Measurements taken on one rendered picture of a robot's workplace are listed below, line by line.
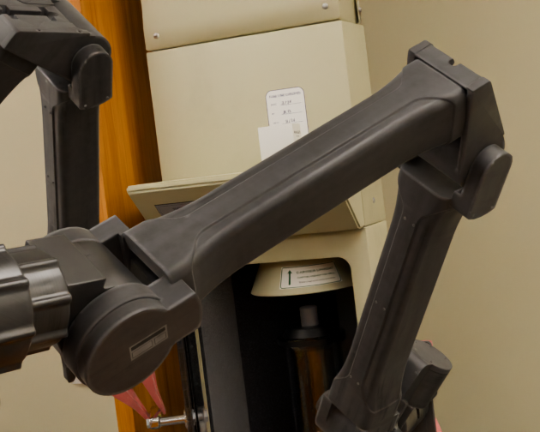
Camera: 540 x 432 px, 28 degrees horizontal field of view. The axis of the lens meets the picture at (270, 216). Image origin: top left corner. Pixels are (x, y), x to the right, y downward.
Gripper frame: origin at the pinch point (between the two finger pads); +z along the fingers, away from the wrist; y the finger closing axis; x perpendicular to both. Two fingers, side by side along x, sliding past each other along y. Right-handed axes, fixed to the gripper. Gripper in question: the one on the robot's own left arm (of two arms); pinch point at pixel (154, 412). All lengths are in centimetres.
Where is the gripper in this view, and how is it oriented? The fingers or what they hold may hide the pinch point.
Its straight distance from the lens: 149.6
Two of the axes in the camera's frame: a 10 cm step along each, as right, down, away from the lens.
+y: -8.4, 5.3, -0.4
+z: 5.3, 8.4, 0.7
